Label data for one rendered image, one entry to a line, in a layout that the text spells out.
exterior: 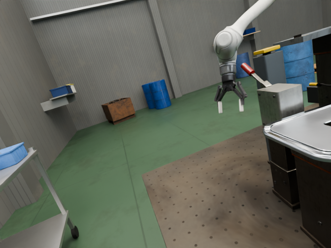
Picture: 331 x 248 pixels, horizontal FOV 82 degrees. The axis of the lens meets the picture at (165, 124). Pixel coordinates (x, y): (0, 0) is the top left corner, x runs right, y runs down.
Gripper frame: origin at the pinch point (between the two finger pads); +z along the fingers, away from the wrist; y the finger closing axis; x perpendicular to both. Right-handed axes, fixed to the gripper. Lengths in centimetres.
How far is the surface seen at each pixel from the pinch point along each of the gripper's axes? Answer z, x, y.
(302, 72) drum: -67, -356, 64
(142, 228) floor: 94, 21, 78
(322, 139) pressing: 7, 56, -54
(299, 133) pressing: 6, 54, -50
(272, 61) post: -14.8, 28.5, -35.3
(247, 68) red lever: -13, 37, -31
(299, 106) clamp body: 1, 40, -46
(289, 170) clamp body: 19, 38, -42
